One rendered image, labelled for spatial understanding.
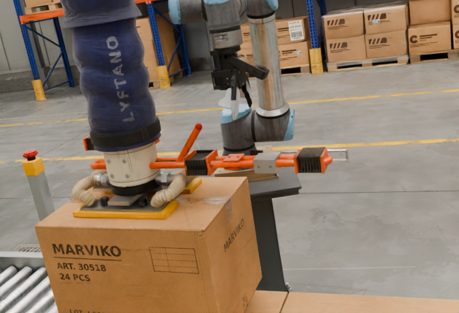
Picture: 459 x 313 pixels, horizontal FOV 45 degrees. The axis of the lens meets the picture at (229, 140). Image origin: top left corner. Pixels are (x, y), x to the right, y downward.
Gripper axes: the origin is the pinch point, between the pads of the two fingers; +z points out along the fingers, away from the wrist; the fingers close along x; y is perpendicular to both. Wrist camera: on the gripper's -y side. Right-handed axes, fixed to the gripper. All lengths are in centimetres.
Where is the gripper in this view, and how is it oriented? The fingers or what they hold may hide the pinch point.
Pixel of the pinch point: (244, 113)
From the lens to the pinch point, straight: 163.7
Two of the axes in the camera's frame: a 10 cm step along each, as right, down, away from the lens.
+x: -3.4, 3.0, -8.9
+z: 1.5, 9.5, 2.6
